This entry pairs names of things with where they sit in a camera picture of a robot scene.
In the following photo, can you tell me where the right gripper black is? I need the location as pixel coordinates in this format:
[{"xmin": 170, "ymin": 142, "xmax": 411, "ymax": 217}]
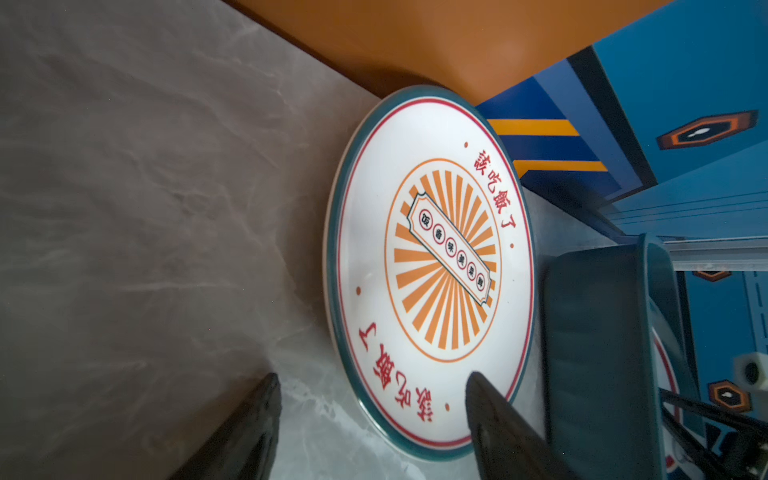
[{"xmin": 659, "ymin": 389, "xmax": 767, "ymax": 480}]

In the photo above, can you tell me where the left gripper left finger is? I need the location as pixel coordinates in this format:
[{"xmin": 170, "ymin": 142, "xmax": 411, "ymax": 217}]
[{"xmin": 171, "ymin": 373, "xmax": 281, "ymax": 479}]

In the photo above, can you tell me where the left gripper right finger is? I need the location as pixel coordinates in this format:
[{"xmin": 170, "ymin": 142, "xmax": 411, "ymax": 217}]
[{"xmin": 465, "ymin": 372, "xmax": 576, "ymax": 479}]

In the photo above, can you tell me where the white orange sunburst plate back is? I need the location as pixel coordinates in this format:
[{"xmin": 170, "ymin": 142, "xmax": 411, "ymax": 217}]
[{"xmin": 322, "ymin": 86, "xmax": 536, "ymax": 462}]

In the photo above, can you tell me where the white plate dark green rim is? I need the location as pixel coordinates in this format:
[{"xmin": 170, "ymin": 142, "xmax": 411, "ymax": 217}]
[{"xmin": 652, "ymin": 331, "xmax": 701, "ymax": 479}]

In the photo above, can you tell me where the teal plastic bin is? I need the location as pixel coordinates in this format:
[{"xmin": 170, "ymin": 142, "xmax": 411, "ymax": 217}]
[{"xmin": 542, "ymin": 234, "xmax": 698, "ymax": 479}]

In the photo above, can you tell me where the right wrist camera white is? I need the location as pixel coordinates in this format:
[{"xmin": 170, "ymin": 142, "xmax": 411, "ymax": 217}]
[{"xmin": 733, "ymin": 352, "xmax": 767, "ymax": 393}]

